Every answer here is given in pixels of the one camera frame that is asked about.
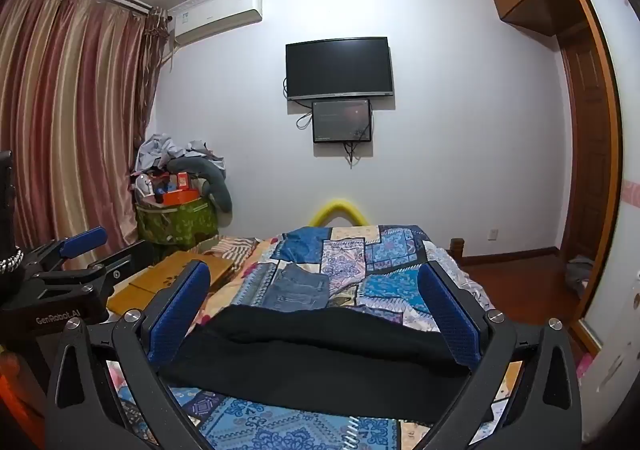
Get black monitor cable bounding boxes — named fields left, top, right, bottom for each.
left=344, top=127, right=373, bottom=167

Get patchwork blue bedspread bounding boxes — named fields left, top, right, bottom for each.
left=107, top=225, right=523, bottom=450

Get white sliding door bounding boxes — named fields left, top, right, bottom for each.
left=575, top=0, right=640, bottom=431

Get black pants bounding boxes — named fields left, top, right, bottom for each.
left=160, top=305, right=496, bottom=423

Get yellow foam tube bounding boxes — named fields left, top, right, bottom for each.
left=309, top=198, right=368, bottom=227

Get black wall television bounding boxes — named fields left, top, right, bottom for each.
left=285, top=36, right=396, bottom=101

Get pink striped curtain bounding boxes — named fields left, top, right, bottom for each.
left=0, top=0, right=168, bottom=261

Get small black wall monitor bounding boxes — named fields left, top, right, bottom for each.
left=312, top=100, right=373, bottom=145

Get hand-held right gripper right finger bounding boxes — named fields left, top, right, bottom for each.
left=417, top=260, right=583, bottom=450

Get pile of grey clothes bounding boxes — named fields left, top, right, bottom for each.
left=135, top=134, right=226, bottom=175

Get white air conditioner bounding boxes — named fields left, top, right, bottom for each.
left=167, top=0, right=263, bottom=43

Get striped cloth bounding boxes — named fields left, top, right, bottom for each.
left=210, top=236, right=261, bottom=263

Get wooden lap desk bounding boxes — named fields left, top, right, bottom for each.
left=107, top=250, right=236, bottom=315

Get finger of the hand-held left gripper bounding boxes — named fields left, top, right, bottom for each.
left=35, top=240, right=153, bottom=301
left=22, top=226, right=108, bottom=271

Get blue jeans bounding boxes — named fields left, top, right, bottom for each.
left=262, top=262, right=331, bottom=313

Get wooden door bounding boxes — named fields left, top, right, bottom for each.
left=557, top=30, right=623, bottom=321

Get grey cloth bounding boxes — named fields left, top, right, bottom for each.
left=565, top=256, right=596, bottom=301

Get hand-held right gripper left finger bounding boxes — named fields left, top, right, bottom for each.
left=45, top=260, right=221, bottom=450

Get orange box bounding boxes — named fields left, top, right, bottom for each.
left=160, top=187, right=198, bottom=205

